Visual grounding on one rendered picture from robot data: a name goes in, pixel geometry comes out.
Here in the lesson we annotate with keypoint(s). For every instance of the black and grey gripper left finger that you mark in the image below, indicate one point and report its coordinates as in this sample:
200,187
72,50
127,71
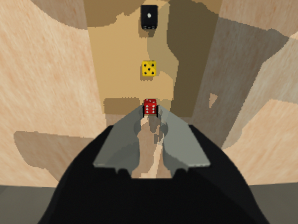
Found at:
117,147

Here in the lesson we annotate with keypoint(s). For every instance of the yellow die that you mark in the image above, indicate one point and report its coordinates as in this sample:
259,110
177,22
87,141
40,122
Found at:
149,68

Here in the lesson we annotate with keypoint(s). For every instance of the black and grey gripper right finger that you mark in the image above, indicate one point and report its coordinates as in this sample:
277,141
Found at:
184,146

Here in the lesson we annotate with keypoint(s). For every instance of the red die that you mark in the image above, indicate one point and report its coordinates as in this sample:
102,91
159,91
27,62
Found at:
150,106

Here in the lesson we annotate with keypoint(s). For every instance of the black die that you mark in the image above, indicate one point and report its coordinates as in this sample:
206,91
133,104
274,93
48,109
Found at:
149,16

